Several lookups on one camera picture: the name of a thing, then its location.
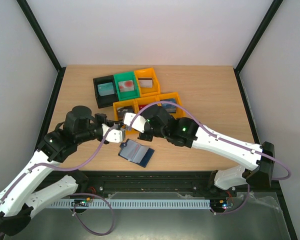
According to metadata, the white slotted cable duct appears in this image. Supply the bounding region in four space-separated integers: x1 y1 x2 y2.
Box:
48 199 211 210

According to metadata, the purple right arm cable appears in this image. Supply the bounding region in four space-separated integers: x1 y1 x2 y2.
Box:
128 101 292 181

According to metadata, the red white card stack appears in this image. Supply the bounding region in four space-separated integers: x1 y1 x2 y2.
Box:
118 80 135 93

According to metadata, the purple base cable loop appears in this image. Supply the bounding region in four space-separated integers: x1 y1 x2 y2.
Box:
72 187 116 235

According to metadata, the black left rear frame post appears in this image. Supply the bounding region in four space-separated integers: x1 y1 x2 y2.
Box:
16 0 66 73

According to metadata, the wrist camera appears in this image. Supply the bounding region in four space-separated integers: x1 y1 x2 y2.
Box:
123 112 147 133
101 123 126 143

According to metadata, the black frame post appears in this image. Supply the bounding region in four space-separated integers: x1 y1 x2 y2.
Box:
234 0 285 73
16 0 66 73

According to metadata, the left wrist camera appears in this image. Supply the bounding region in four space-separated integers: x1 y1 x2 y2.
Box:
101 123 126 143

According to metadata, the red VIP card stack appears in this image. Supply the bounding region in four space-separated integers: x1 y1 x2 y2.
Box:
138 105 146 110

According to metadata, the white striped card stack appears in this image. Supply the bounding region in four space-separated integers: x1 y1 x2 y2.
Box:
138 77 153 88

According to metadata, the blue VIP card stack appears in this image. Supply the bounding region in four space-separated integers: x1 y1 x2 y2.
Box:
161 98 177 114

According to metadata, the yellow rear bin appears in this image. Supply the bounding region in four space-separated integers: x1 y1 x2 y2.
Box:
134 67 161 98

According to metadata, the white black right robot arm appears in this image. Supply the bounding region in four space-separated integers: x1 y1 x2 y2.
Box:
132 105 274 196

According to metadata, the yellow bin with dark cards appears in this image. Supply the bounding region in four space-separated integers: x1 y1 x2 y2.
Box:
112 99 138 121

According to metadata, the black right rear frame post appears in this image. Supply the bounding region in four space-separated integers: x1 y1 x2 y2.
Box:
234 0 285 73

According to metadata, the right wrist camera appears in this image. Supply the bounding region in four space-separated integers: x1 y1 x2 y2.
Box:
123 112 147 133

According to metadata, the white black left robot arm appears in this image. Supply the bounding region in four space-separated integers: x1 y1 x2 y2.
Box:
0 105 125 237

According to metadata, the green bin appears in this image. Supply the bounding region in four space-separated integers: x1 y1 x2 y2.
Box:
113 71 140 101

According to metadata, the teal card stack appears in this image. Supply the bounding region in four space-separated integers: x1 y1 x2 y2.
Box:
97 82 115 97

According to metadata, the blue card holder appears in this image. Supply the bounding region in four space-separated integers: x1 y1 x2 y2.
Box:
118 139 155 168

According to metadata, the yellow bin with red cards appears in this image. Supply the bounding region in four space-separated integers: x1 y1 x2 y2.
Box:
135 95 159 112

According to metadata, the dark VIP card stack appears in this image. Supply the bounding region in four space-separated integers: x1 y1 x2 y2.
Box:
116 105 135 121

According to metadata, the black front frame rail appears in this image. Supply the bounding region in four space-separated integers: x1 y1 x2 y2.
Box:
13 170 282 198

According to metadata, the black bin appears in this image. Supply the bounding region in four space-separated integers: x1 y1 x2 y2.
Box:
93 75 119 109

